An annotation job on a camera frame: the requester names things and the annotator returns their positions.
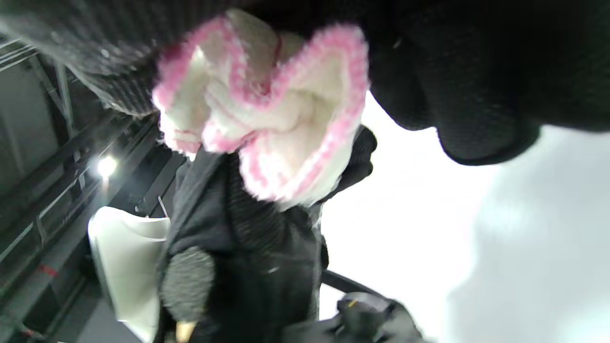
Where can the person's right hand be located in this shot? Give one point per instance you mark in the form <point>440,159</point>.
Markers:
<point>476,71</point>

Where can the person's left hand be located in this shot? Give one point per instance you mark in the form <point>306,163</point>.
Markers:
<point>257,257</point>

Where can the white pink-edged dish cloth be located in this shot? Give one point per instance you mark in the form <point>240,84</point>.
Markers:
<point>286,109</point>

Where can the person's left forearm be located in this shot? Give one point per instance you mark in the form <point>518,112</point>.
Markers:
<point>185,331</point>

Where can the dark grey tracking controller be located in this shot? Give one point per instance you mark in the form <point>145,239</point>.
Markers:
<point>124,257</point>

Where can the ceiling lamp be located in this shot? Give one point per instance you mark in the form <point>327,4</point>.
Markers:
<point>106,166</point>

